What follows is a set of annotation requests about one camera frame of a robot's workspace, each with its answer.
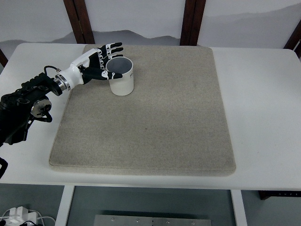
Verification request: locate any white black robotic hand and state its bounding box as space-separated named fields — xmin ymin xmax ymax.
xmin=61 ymin=42 xmax=124 ymax=88

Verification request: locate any white ribbed cup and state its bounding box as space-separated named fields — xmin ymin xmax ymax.
xmin=106 ymin=56 xmax=134 ymax=96

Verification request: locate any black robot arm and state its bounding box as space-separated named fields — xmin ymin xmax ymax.
xmin=0 ymin=42 xmax=123 ymax=145

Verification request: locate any beige square foam mat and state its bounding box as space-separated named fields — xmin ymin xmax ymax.
xmin=49 ymin=46 xmax=236 ymax=176

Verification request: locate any grey metal plate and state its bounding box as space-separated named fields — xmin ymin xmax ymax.
xmin=94 ymin=215 xmax=212 ymax=226

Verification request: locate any white power strip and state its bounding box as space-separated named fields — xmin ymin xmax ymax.
xmin=0 ymin=205 xmax=56 ymax=226

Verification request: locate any dark wooden stand foot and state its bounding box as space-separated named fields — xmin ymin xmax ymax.
xmin=258 ymin=190 xmax=301 ymax=200

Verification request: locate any dark wooden frame post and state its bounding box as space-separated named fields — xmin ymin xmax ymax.
xmin=0 ymin=49 xmax=8 ymax=67
xmin=283 ymin=21 xmax=301 ymax=50
xmin=63 ymin=0 xmax=95 ymax=44
xmin=180 ymin=0 xmax=206 ymax=46

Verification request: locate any black sleeved arm cable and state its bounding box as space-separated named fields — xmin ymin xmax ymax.
xmin=0 ymin=158 xmax=9 ymax=179

